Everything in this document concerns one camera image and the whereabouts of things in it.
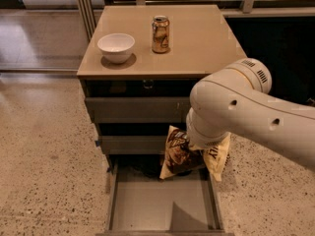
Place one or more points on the gold soda can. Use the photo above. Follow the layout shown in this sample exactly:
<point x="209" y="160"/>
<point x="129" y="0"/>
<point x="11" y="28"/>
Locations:
<point x="160" y="27"/>

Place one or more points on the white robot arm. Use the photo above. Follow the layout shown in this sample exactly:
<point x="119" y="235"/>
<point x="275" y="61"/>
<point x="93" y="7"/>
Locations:
<point x="236" y="100"/>

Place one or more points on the grey open bottom drawer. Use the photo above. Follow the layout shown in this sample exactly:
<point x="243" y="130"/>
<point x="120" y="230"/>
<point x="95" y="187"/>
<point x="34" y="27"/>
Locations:
<point x="141" y="204"/>

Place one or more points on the blue tape piece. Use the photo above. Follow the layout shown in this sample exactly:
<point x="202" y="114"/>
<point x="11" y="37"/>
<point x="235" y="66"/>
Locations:
<point x="97" y="143"/>

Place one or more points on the grey top drawer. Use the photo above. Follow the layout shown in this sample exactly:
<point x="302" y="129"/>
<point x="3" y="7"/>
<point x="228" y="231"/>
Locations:
<point x="138" y="109"/>

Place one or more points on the brown sea salt chip bag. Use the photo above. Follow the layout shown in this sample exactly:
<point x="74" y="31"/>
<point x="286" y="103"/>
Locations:
<point x="179" y="157"/>

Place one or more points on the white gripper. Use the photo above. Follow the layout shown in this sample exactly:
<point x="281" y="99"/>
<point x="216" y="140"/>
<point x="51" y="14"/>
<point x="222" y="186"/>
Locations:
<point x="209" y="140"/>

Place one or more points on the grey middle drawer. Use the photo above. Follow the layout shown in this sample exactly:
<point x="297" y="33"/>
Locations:
<point x="132" y="144"/>

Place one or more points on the white ceramic bowl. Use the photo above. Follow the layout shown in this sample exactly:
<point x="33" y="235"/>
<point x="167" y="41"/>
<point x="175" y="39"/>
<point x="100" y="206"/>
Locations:
<point x="116" y="47"/>

